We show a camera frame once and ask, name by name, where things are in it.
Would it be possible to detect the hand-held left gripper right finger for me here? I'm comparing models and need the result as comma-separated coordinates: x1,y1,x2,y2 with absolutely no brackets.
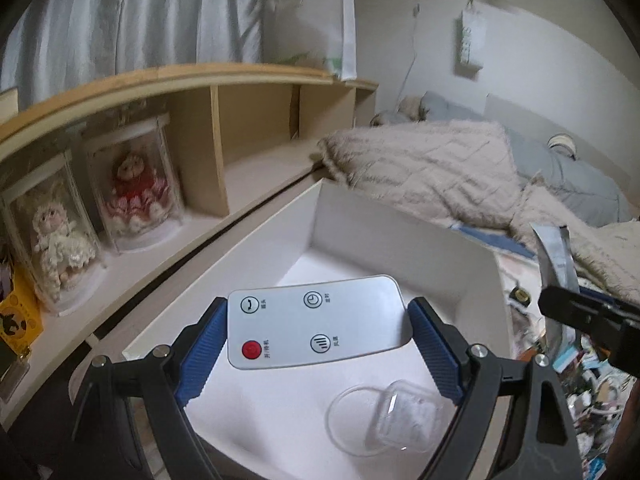
407,297,583,480

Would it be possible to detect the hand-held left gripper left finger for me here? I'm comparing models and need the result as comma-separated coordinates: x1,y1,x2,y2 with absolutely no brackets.
69,296,228,480

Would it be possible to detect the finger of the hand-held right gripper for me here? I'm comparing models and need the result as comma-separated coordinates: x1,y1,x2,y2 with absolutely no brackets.
539,286,626,341

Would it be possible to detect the silver sachet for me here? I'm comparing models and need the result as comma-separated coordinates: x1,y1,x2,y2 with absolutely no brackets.
531,224,581,361

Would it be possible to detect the clear plastic case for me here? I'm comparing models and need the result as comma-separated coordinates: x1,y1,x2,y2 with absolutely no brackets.
364,379,449,453

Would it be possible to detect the white remote control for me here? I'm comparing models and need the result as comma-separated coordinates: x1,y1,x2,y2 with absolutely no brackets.
227,275,406,371

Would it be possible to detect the white storage box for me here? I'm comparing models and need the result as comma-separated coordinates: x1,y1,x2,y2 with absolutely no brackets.
121,179,517,471

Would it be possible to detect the doll in red dress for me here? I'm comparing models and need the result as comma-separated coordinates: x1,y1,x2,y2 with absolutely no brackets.
102,152,168,233
82,114,190,255

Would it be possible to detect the grey pillow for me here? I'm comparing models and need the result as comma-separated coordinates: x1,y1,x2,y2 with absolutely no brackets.
502,125,633,228
422,91,488,122

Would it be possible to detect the doll in white dress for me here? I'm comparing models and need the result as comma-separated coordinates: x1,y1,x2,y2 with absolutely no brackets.
0,152,108,317

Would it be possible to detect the white visor cap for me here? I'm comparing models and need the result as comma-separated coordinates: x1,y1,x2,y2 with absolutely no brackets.
546,133,578,161

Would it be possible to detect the doll in cream dress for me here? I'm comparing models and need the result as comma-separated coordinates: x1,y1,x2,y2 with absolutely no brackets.
32,207,96,293

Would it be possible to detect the yellow box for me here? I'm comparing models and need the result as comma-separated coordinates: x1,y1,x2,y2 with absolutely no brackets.
0,267,45,356

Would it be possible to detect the beige fluffy blanket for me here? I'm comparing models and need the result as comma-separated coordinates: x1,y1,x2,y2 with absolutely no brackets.
317,119,640,311

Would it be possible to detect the grey bed headboard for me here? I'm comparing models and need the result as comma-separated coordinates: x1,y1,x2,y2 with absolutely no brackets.
486,92,566,146

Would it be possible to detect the wooden shelf unit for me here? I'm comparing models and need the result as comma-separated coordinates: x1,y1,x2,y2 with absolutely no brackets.
0,62,378,431

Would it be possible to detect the white hanging tissue pouch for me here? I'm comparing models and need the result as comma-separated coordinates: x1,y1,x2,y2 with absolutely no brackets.
454,0,487,77

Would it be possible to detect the pale blue curtain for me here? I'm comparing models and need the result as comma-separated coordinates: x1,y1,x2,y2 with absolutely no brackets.
0,0,266,111

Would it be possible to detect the white tote bag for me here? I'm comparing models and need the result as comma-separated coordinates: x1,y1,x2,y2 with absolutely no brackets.
272,0,358,81

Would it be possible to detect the white hanging cord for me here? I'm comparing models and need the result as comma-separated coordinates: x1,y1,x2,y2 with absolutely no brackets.
400,0,426,106

